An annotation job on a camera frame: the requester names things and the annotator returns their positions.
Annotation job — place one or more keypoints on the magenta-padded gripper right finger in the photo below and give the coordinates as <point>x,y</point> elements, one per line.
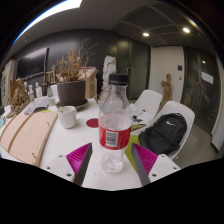
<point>145,159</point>

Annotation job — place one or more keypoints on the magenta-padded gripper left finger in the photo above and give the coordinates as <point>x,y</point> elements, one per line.
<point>79,159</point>

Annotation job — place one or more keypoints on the clear plastic bottle red label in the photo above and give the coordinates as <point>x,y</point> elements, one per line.
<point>115,133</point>

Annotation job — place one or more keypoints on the black backpack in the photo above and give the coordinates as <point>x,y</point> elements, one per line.
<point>165,133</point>

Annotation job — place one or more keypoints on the flat round red coaster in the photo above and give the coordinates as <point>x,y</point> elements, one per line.
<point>91,123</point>

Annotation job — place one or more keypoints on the white ceramic mug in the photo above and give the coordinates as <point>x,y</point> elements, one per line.
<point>68,118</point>

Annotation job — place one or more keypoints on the pile of papers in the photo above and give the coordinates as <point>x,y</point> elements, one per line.
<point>140,116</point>

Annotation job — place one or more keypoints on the grey plant pot saucer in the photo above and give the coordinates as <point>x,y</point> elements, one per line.
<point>81,106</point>

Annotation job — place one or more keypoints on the thin paint brush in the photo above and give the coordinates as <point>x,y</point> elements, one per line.
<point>60,109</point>

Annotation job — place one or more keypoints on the yellow sticky note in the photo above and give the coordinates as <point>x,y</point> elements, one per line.
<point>45,111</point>

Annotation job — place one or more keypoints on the small white cup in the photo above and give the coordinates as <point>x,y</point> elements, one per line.
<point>51,101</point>

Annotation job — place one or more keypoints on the dried plant in grey pot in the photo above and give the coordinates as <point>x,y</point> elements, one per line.
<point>71,92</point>

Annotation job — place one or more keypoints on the printed paper sheet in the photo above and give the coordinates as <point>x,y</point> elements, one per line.
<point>35,105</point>

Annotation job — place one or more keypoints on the wooden figure sculpture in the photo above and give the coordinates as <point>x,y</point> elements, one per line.
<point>166,88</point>

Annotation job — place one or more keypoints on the grey spray bottle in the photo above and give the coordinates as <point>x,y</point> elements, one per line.
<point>49,90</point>

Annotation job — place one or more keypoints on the brown cardboard box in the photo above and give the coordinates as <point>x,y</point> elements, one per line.
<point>91,83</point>

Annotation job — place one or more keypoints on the white plaster bust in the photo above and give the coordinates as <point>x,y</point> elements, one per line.
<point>38,90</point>
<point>31,90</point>

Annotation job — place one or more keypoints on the brown carved relief sculpture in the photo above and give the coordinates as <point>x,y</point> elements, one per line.
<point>18,98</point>

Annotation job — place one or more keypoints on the wooden easel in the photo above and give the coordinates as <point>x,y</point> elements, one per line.
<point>50,76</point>

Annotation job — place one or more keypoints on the white cabinet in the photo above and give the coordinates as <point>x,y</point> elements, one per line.
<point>8,83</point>

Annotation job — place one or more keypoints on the long ceiling light strip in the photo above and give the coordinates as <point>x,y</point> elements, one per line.
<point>50,11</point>

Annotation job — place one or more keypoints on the white standing statue on pedestal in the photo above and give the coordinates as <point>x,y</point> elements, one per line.
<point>109,68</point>

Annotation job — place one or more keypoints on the black wall screen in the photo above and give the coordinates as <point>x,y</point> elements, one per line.
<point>31,63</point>

